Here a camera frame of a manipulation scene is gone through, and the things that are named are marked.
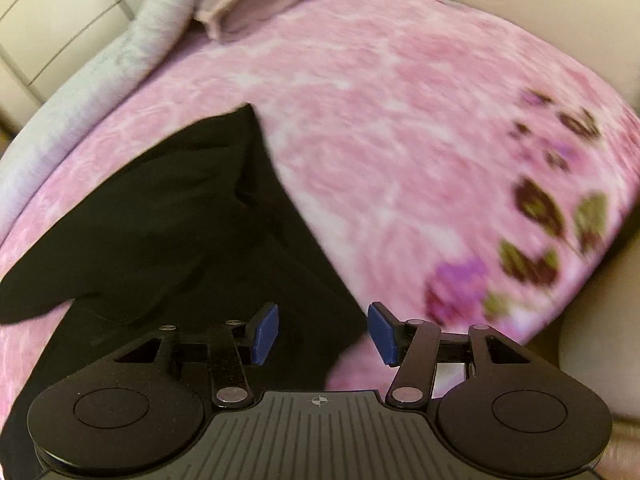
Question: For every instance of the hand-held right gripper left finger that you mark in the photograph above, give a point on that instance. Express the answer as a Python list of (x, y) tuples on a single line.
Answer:
[(265, 332)]

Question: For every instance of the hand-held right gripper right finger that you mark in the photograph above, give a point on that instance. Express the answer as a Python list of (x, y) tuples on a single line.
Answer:
[(382, 332)]

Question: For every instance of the black pants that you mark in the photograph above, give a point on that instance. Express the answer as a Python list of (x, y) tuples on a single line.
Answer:
[(175, 220)]

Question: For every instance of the pink floral blanket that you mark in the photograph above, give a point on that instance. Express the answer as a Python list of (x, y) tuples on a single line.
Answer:
[(400, 160)]

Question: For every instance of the grey striped quilt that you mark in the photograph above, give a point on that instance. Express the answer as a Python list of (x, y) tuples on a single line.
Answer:
[(100, 75)]

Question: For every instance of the cream wardrobe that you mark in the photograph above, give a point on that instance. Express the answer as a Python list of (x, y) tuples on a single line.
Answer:
[(60, 10)]

